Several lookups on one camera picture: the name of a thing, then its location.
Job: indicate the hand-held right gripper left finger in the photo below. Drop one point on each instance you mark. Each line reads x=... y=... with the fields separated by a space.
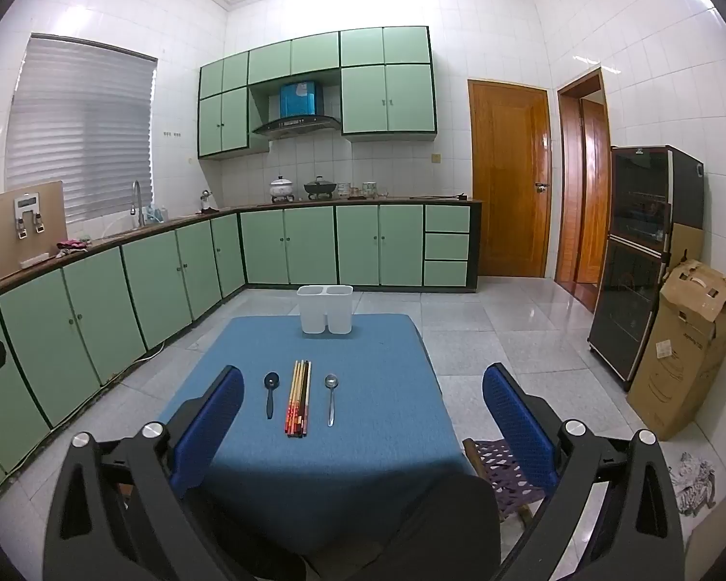
x=212 y=429

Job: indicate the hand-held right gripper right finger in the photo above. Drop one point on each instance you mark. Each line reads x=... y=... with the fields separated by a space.
x=520 y=429

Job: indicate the black spoon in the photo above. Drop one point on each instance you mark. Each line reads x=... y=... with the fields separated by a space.
x=271 y=382

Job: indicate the bundle of chopsticks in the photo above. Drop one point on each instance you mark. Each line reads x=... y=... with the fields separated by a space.
x=298 y=399

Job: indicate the metal spoon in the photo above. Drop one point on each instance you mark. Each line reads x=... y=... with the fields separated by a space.
x=331 y=382

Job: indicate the white two-compartment utensil holder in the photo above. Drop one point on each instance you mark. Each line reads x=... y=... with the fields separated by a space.
x=325 y=311

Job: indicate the purple woven stool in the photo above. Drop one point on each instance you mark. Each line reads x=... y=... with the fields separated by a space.
x=502 y=466

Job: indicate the beige panel with white fixture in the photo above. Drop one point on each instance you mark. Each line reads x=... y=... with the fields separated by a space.
x=3 y=242

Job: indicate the red cloth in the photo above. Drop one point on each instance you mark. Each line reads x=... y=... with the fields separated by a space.
x=72 y=246

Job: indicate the person's leg in dark trousers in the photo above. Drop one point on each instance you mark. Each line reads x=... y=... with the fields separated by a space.
x=411 y=532

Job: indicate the blue tablecloth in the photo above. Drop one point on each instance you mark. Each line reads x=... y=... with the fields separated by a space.
x=369 y=436

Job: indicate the brown cardboard box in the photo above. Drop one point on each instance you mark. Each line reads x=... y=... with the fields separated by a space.
x=677 y=363

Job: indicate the patterned cloth on floor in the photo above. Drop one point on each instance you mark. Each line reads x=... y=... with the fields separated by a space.
x=693 y=484

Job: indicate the black glass-door cabinet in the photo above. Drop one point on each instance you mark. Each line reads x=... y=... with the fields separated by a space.
x=635 y=254

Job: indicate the green base cabinets with counter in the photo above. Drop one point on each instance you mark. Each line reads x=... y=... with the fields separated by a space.
x=314 y=245

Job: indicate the metal kitchen faucet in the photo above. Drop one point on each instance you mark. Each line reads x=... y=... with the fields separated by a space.
x=138 y=193

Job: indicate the small kettle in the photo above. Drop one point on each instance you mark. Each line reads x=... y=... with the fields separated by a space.
x=208 y=201

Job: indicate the closed wooden door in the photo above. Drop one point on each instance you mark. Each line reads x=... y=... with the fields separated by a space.
x=508 y=193

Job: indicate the white window blind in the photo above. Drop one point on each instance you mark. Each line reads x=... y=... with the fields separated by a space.
x=78 y=133

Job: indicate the open wooden doorway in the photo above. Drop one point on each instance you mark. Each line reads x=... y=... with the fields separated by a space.
x=593 y=193

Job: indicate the white cooking pot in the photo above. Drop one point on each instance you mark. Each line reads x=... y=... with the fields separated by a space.
x=282 y=189

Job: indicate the black wok with lid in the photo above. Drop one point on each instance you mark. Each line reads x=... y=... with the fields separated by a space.
x=319 y=187

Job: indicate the jars on counter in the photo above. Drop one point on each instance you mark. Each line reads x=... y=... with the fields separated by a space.
x=369 y=189

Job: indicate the range hood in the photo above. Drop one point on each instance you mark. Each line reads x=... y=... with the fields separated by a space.
x=296 y=124

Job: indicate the green wall cabinets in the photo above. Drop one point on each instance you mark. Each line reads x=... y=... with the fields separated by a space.
x=387 y=103

